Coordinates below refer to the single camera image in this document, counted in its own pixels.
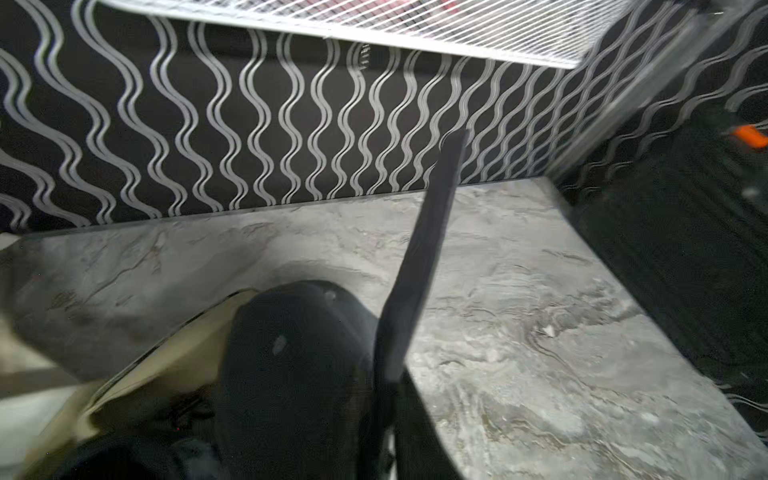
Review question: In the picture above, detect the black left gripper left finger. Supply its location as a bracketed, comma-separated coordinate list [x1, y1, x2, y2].
[357, 382, 396, 479]

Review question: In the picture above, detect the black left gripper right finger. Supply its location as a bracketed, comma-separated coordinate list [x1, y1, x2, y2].
[394, 370, 462, 480]

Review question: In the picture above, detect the grey and red cap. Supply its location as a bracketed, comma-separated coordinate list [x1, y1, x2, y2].
[214, 130, 468, 479]

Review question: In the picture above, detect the dark navy cap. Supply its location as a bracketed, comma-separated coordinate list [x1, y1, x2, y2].
[52, 384, 230, 479]

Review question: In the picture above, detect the tan cap with logo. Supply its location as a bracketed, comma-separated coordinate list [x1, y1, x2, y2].
[13, 289, 257, 479]

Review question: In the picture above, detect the black tool case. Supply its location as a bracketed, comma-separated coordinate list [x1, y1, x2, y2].
[563, 101, 768, 385]

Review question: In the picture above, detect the aluminium frame post right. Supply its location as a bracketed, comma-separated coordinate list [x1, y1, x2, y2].
[544, 1, 755, 183]

